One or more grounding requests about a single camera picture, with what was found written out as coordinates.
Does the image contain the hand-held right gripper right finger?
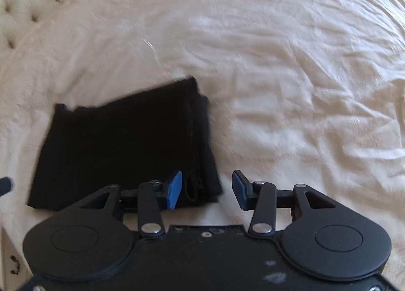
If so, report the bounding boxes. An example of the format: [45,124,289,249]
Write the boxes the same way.
[232,170,336,236]

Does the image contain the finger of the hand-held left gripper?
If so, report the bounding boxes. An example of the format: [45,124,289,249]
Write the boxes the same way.
[0,176,15,197]

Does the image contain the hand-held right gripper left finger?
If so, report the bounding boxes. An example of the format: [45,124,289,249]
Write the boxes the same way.
[77,170,183,237]

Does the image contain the black pants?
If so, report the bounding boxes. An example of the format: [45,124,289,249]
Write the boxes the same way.
[27,77,224,214]

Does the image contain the cream embroidered bedspread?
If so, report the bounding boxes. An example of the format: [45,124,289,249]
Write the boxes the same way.
[0,0,405,291]

